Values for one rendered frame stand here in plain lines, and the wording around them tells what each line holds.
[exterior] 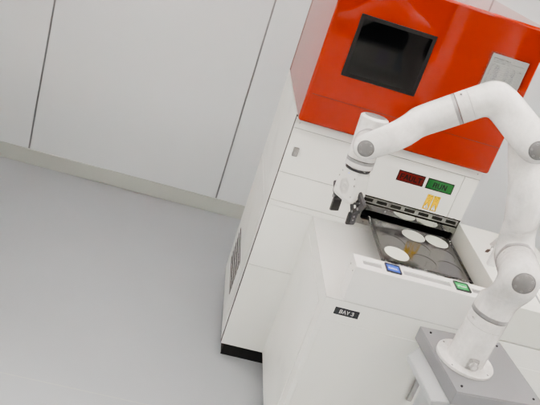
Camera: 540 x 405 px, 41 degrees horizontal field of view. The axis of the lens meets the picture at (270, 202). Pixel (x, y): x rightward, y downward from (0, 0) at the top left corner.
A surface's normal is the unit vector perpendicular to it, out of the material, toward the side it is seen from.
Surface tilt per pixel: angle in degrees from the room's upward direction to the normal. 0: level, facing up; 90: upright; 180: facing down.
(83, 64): 90
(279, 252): 90
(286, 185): 90
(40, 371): 0
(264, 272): 90
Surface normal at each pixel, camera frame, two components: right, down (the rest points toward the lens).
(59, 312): 0.29, -0.87
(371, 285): 0.02, 0.43
